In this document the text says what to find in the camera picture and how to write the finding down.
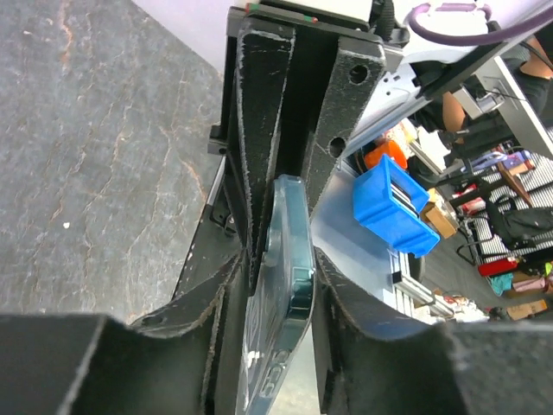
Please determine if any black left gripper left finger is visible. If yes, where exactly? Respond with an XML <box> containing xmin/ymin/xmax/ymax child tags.
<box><xmin>1</xmin><ymin>253</ymin><xmax>247</xmax><ymax>414</ymax></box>

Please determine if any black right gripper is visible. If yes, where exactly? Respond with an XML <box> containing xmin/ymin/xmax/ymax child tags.
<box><xmin>208</xmin><ymin>1</ymin><xmax>410</xmax><ymax>277</ymax></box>

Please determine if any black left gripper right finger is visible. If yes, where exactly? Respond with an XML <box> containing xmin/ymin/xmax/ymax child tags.
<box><xmin>312</xmin><ymin>251</ymin><xmax>552</xmax><ymax>414</ymax></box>

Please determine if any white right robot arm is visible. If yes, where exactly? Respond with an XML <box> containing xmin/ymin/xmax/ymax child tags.
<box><xmin>213</xmin><ymin>1</ymin><xmax>552</xmax><ymax>280</ymax></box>

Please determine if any orange object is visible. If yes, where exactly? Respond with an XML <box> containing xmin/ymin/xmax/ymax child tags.
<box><xmin>364</xmin><ymin>140</ymin><xmax>409</xmax><ymax>170</ymax></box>

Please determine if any person in background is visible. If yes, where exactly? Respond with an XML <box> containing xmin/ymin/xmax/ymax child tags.
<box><xmin>414</xmin><ymin>34</ymin><xmax>553</xmax><ymax>161</ymax></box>

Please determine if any blue plastic bin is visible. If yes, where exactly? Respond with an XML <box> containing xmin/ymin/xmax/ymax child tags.
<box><xmin>353</xmin><ymin>155</ymin><xmax>440</xmax><ymax>258</ymax></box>

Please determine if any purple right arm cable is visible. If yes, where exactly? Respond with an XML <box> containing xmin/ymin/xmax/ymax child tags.
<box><xmin>408</xmin><ymin>0</ymin><xmax>553</xmax><ymax>47</ymax></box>

